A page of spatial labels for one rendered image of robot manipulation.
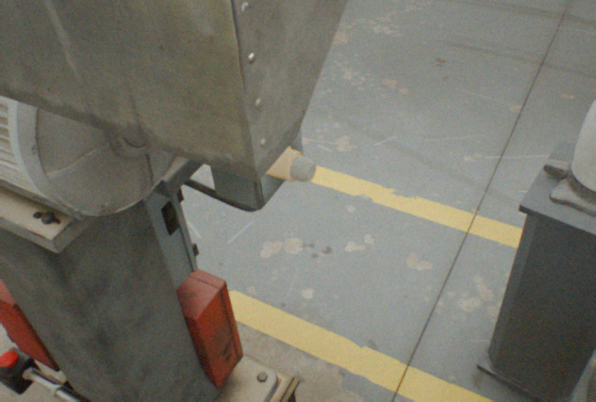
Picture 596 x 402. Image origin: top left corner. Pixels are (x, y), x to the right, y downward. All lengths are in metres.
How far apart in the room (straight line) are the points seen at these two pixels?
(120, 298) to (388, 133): 1.82
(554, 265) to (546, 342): 0.29
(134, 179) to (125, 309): 0.41
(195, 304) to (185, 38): 1.00
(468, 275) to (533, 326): 0.51
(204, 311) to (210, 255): 0.93
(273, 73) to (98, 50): 0.11
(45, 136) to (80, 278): 0.38
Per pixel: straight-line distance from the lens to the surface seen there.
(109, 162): 0.69
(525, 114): 2.88
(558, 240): 1.43
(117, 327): 1.10
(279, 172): 0.58
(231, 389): 1.53
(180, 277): 1.26
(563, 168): 1.44
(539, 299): 1.59
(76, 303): 1.00
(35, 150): 0.64
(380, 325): 1.97
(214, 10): 0.32
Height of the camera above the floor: 1.64
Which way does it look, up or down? 42 degrees down
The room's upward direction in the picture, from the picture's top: 4 degrees counter-clockwise
